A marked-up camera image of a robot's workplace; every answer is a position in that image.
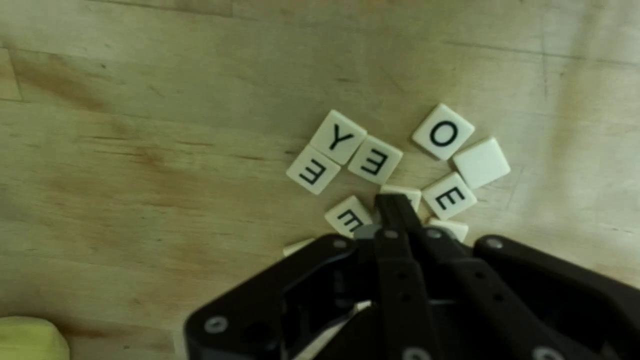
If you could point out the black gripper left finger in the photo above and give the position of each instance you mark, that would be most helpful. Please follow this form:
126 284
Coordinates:
406 316

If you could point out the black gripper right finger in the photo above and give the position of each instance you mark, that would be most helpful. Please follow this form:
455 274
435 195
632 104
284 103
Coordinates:
513 328

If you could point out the white tile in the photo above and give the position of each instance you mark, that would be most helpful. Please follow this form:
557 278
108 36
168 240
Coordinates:
483 162
412 195

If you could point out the white tile letter E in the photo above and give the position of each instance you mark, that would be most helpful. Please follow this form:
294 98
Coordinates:
313 170
375 160
449 196
348 217

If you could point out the blank white tile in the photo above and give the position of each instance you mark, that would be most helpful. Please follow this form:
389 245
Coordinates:
483 162

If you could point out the white tile letter O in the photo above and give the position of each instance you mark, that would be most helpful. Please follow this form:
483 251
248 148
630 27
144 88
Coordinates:
442 133

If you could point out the white tile letter Y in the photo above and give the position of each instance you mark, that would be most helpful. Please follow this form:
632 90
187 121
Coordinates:
339 137

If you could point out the yellow green sponge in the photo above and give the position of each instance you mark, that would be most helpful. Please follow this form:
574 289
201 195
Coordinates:
30 339

